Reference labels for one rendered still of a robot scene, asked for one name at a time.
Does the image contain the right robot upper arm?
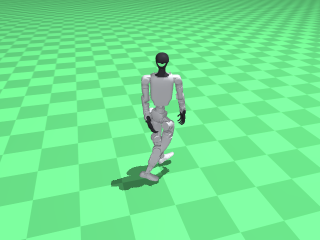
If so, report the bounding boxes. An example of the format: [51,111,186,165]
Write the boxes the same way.
[172,74,184,100]

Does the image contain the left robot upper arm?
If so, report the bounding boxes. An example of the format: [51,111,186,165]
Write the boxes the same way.
[141,74,151,102]

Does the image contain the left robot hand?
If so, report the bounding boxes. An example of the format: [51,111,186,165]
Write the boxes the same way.
[145,116,159,133]

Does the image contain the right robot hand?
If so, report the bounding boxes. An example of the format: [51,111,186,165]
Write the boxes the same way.
[178,110,186,125]

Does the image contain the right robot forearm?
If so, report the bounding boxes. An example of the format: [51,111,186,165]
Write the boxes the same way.
[178,93,186,113]

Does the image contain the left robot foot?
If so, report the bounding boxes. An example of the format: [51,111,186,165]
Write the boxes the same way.
[158,151,174,164]

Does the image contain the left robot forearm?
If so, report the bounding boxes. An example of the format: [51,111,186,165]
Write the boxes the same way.
[141,96,151,121]

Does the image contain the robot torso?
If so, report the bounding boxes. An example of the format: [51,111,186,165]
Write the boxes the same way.
[150,72,174,124]

